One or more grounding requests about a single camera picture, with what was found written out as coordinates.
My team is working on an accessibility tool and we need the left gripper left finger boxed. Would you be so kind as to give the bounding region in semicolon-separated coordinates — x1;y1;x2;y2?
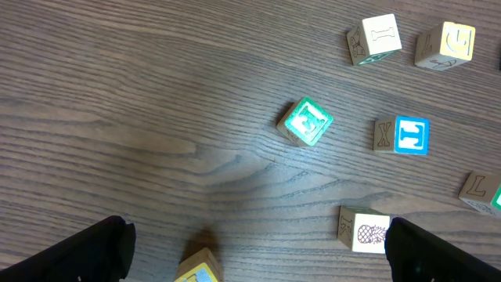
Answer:
1;215;136;282

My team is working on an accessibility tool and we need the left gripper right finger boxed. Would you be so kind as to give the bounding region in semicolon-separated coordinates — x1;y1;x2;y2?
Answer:
384;217;500;282

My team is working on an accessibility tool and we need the wooden block yellow side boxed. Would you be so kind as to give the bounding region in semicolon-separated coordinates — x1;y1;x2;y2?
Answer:
337;206;391;254

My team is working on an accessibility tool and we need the green number 7 block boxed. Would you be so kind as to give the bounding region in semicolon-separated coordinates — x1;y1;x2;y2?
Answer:
459;171;500;217

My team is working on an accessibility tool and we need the yellow top block near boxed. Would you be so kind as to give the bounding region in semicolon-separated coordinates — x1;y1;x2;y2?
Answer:
174;248;224;282

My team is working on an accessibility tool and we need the blue letter T block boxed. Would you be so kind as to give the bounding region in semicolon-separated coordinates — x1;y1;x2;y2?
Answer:
373;115;431;155

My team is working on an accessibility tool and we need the green letter block left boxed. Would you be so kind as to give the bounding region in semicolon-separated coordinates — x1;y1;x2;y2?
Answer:
276;96;333;146

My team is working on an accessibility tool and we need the yellow top block far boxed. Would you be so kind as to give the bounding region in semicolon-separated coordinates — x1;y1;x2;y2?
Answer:
414;21;476;71

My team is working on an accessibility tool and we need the white block green side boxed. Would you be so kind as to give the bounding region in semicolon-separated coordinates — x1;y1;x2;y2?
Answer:
346;13;402;66

